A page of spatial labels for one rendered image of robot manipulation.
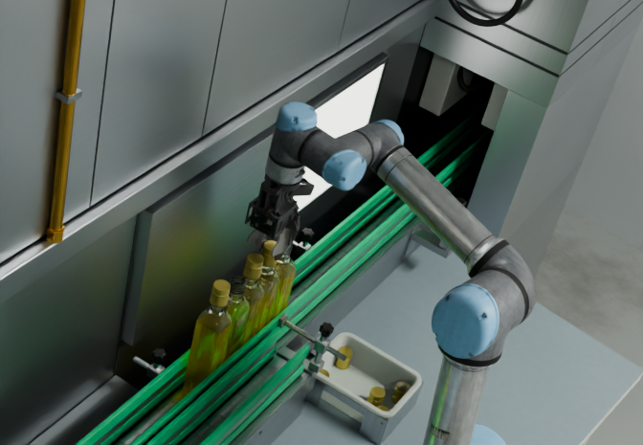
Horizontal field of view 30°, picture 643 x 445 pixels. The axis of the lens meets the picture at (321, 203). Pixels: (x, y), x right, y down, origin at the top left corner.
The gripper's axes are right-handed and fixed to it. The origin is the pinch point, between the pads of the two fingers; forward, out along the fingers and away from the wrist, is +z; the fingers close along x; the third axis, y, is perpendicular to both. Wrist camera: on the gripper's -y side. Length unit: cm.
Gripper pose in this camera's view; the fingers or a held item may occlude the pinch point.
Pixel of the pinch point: (271, 248)
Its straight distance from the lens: 247.1
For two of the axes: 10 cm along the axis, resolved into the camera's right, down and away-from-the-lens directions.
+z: -2.0, 7.8, 5.9
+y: -5.1, 4.3, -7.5
